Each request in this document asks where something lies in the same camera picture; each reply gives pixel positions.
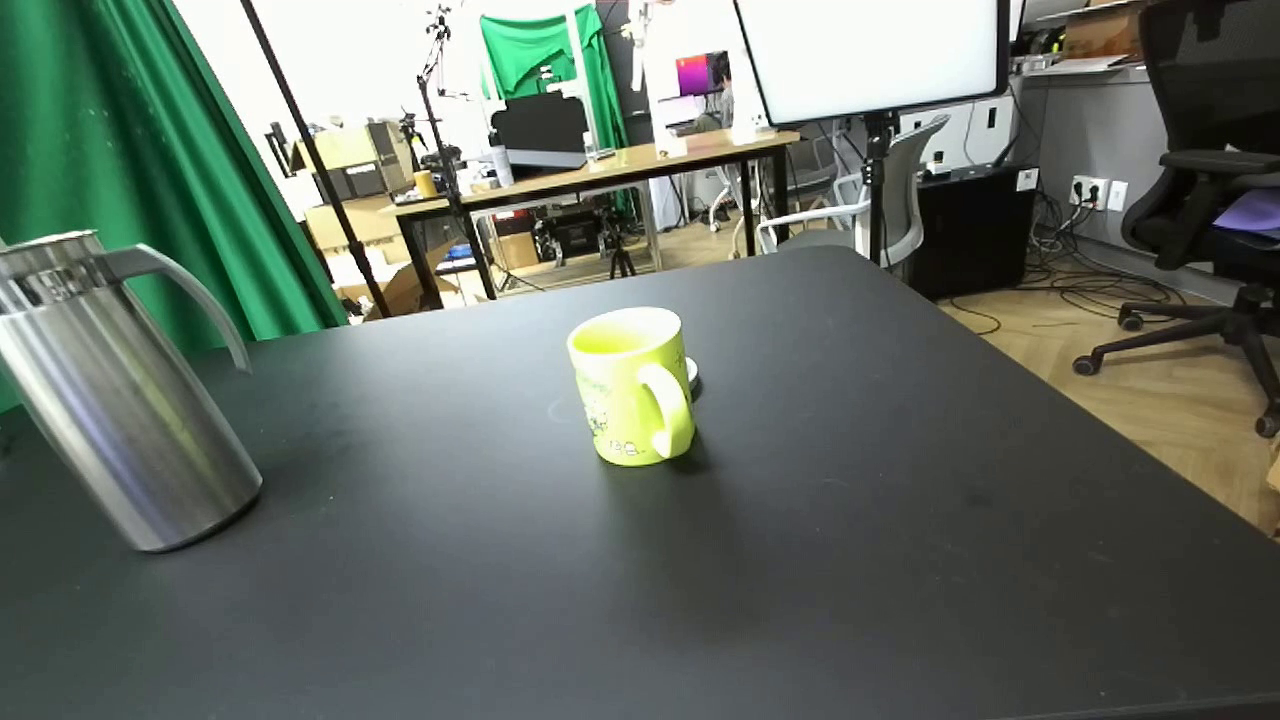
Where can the yellow-green ceramic mug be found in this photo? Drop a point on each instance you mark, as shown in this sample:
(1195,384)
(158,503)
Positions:
(625,394)

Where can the wooden desk with black legs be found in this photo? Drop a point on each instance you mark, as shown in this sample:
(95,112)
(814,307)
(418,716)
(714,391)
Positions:
(601,168)

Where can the black case on desk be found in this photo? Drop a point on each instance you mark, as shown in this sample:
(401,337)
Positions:
(538,125)

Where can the black tripod stand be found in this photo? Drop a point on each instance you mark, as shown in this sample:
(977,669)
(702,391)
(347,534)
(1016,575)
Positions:
(450,162)

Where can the monitor with pink picture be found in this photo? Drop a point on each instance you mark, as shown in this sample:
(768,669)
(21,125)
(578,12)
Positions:
(702,73)

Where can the grey white office chair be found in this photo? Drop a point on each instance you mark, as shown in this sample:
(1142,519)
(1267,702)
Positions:
(903,184)

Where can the green cloth backdrop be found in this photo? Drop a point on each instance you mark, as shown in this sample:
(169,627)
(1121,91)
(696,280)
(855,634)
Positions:
(530,55)

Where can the black box cabinet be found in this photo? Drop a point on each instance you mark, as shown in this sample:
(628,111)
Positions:
(971,229)

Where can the thin black slanted pole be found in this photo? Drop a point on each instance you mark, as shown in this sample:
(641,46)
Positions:
(315,162)

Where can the large green curtain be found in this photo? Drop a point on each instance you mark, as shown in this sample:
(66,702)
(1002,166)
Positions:
(122,133)

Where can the black office chair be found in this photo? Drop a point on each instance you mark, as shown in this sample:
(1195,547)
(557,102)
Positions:
(1206,121)

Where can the purple cushion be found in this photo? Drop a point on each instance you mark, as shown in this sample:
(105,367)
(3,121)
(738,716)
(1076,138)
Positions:
(1253,213)

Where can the white screen with black frame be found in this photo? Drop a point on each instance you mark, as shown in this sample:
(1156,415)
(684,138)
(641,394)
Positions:
(866,55)

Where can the white wall socket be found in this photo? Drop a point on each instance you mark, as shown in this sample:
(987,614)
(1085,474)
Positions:
(1098,192)

